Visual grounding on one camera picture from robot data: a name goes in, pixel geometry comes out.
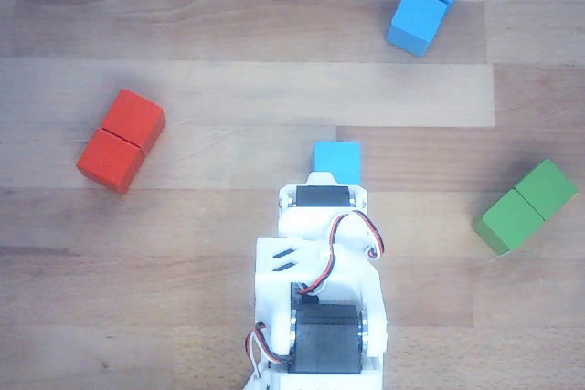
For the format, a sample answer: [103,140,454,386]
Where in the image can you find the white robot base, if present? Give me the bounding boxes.
[244,362,384,390]

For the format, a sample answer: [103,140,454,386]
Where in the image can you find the long red block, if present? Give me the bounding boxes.
[76,88,167,195]

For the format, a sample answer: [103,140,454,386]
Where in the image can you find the long green block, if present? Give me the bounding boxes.
[471,158,579,257]

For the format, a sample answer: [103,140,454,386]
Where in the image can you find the long blue block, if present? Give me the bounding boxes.
[385,0,471,58]

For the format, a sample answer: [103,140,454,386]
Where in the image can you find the small blue cube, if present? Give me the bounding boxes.
[312,142,363,184]

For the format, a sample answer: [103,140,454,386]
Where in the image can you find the red black white servo cable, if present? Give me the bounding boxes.
[245,321,276,375]
[299,210,386,296]

